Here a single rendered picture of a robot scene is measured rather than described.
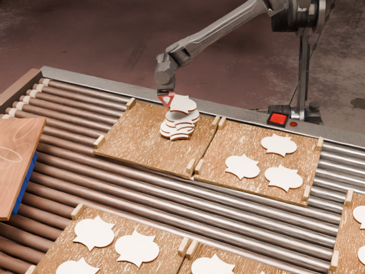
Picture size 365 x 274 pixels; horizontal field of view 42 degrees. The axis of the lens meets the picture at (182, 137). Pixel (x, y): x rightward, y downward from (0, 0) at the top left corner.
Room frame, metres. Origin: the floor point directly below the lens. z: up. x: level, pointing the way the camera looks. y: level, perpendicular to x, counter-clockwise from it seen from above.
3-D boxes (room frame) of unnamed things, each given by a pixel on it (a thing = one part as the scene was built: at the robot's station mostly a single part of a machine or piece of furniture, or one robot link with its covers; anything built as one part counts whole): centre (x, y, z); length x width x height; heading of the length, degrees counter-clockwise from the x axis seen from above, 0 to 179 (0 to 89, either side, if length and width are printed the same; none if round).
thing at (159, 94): (1.50, 0.05, 1.10); 0.07 x 0.07 x 0.09; 86
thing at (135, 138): (1.46, 0.09, 0.93); 0.41 x 0.35 x 0.02; 65
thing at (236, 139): (1.29, -0.29, 0.93); 0.41 x 0.35 x 0.02; 66
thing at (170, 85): (1.52, 0.05, 1.17); 0.10 x 0.07 x 0.07; 176
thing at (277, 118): (1.53, -0.40, 0.92); 0.06 x 0.06 x 0.01; 64
